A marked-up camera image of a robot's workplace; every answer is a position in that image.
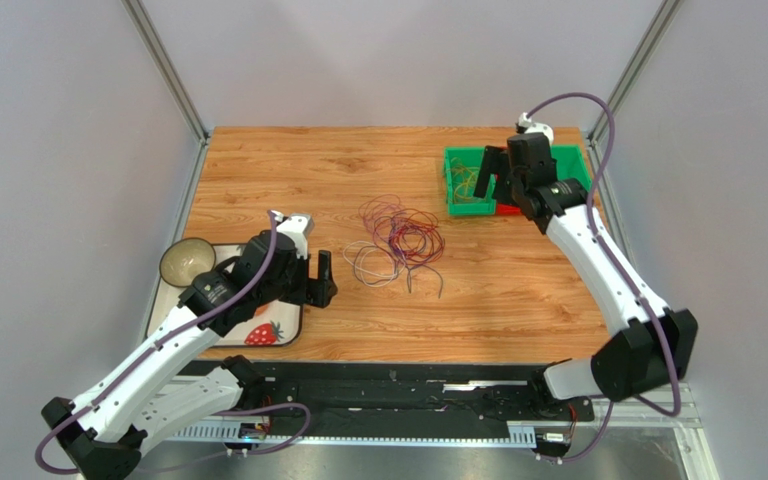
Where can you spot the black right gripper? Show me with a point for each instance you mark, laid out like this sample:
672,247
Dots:
506,173

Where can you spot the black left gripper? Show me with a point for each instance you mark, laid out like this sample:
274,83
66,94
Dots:
317,291

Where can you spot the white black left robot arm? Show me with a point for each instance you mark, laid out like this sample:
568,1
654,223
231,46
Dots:
109,428

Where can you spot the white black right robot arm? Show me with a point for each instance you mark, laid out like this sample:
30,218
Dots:
650,343

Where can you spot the green storage bin left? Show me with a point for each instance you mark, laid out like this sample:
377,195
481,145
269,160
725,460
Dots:
460,169

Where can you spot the green storage bin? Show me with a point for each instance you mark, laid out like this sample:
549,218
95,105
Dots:
570,164
460,169

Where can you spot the red storage bin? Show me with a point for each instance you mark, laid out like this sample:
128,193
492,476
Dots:
507,210

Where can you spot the green storage bin right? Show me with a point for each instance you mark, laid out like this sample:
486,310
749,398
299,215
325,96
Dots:
570,164

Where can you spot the clear glass bowl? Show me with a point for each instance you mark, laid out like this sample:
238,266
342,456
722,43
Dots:
183,261

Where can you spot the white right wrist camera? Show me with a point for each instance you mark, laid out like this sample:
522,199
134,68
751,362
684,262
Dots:
527,125

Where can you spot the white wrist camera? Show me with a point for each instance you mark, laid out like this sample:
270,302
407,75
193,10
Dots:
527,125
297,227

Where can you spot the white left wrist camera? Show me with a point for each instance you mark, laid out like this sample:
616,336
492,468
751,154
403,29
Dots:
297,227

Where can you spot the aluminium frame post right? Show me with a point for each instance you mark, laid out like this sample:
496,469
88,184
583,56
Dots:
646,47

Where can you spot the aluminium frame post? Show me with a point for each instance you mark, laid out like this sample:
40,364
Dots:
646,47
152,40

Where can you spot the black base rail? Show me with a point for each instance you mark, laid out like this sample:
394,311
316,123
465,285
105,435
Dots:
422,401

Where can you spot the aluminium frame post left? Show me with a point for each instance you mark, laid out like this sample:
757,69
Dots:
152,40

